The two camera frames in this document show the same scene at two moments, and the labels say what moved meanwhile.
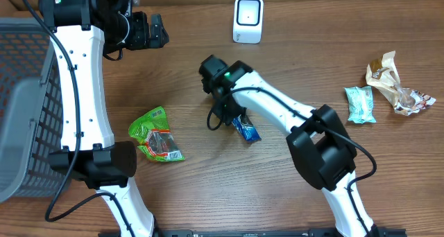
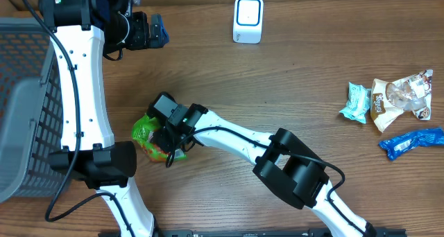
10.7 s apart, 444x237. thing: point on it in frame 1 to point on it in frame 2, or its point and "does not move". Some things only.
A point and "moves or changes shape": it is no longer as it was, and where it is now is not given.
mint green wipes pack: [361, 107] moves or changes shape
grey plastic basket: [30, 110] does not move
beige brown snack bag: [383, 73] to [388, 100]
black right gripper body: [226, 108] to [163, 139]
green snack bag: [152, 129] does not move
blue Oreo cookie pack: [244, 125] moves or changes shape
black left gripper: [143, 39] does not move
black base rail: [254, 232] does not move
